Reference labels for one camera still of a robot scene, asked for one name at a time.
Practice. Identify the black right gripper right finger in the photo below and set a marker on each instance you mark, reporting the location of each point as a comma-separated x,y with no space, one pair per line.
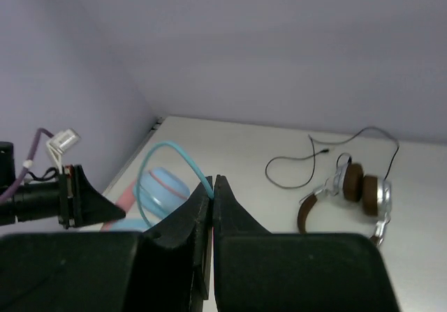
243,255

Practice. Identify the pink blue cat-ear headphones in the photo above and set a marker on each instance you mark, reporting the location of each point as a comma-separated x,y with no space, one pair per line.
161,193

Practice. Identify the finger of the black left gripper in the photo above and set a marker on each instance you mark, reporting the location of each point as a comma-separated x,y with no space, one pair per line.
80,204

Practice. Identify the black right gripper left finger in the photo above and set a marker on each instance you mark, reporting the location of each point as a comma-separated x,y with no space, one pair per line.
180,253

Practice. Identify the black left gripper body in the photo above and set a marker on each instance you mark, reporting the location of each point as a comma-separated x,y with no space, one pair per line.
31,202

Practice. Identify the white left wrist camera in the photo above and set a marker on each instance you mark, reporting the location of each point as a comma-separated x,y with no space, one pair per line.
59,144

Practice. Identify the brown silver headphones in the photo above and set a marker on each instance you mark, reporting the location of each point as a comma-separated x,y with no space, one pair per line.
374,193

